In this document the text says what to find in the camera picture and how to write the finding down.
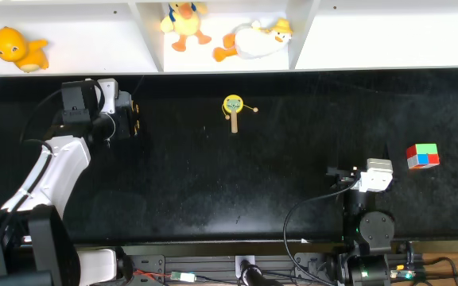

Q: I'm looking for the yellow wooden rattle drum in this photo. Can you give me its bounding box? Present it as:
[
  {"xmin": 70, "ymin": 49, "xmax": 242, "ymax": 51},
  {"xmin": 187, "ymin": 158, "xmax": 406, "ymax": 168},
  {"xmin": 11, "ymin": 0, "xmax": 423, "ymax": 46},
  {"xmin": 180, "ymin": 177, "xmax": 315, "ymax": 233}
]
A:
[{"xmin": 221, "ymin": 94, "xmax": 260, "ymax": 134}]

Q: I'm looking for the grey and yellow toy truck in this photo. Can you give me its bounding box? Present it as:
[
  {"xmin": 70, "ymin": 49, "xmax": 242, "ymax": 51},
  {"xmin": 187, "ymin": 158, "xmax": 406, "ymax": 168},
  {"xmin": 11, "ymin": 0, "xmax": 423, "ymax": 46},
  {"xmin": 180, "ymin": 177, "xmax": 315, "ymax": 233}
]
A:
[{"xmin": 115, "ymin": 91, "xmax": 142, "ymax": 139}]

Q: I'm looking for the many-coloured puzzle cube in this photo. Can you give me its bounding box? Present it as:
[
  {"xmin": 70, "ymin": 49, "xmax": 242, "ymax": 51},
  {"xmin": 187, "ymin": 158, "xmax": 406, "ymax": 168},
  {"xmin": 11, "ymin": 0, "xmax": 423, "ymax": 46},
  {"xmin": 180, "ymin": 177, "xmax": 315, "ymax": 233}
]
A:
[{"xmin": 406, "ymin": 142, "xmax": 441, "ymax": 171}]

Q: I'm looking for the white plush duck with hat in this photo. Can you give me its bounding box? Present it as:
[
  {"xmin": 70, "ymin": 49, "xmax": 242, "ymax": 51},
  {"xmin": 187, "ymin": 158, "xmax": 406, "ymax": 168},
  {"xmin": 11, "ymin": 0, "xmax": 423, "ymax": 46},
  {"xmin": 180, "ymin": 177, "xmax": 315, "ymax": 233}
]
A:
[{"xmin": 212, "ymin": 17, "xmax": 294, "ymax": 63}]

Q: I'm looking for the yellow plush duck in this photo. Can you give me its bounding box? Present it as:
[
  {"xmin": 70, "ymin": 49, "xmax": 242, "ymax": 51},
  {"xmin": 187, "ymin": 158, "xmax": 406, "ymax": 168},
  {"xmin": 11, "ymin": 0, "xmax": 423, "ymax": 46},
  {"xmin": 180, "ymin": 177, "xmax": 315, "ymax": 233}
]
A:
[{"xmin": 159, "ymin": 2, "xmax": 213, "ymax": 53}]

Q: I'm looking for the white shelf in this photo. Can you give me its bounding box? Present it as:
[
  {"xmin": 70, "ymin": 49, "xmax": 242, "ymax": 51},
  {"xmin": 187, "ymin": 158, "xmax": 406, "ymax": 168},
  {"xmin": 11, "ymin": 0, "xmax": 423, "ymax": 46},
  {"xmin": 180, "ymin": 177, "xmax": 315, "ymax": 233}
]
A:
[{"xmin": 0, "ymin": 0, "xmax": 458, "ymax": 78}]

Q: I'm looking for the yellow rubber duck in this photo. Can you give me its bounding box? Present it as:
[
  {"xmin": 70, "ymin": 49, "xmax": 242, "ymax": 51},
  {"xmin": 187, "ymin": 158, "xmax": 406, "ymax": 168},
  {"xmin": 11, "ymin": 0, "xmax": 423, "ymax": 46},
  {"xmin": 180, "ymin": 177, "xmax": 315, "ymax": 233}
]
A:
[{"xmin": 0, "ymin": 26, "xmax": 50, "ymax": 74}]

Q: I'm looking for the black cable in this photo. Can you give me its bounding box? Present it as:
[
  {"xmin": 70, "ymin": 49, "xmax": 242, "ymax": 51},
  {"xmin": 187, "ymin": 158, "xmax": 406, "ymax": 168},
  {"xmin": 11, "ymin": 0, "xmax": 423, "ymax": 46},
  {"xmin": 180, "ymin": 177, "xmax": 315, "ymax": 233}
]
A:
[
  {"xmin": 18, "ymin": 79, "xmax": 107, "ymax": 146},
  {"xmin": 282, "ymin": 174, "xmax": 363, "ymax": 286}
]

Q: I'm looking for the mounting rail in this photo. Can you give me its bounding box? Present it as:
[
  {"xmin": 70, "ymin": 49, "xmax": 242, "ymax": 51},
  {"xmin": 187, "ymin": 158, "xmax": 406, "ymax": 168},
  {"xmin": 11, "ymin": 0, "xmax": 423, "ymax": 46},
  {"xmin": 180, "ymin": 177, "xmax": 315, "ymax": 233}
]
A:
[{"xmin": 125, "ymin": 253, "xmax": 458, "ymax": 286}]

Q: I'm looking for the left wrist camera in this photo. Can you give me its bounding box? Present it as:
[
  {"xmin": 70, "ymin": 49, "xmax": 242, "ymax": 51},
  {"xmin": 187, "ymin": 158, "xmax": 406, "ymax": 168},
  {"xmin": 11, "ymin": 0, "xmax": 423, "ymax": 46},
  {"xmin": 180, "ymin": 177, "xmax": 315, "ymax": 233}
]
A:
[{"xmin": 96, "ymin": 77, "xmax": 120, "ymax": 115}]

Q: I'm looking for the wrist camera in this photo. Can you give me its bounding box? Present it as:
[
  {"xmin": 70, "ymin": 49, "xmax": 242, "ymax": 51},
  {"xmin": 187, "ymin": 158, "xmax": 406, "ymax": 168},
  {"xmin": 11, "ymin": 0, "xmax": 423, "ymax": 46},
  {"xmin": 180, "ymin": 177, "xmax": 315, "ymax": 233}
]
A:
[
  {"xmin": 96, "ymin": 77, "xmax": 120, "ymax": 115},
  {"xmin": 357, "ymin": 157, "xmax": 394, "ymax": 194}
]

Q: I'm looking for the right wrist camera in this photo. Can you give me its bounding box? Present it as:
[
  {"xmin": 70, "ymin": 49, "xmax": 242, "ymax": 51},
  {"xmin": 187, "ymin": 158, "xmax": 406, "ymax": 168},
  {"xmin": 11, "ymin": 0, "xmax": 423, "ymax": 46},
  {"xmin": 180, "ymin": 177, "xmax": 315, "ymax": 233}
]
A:
[{"xmin": 357, "ymin": 157, "xmax": 394, "ymax": 194}]

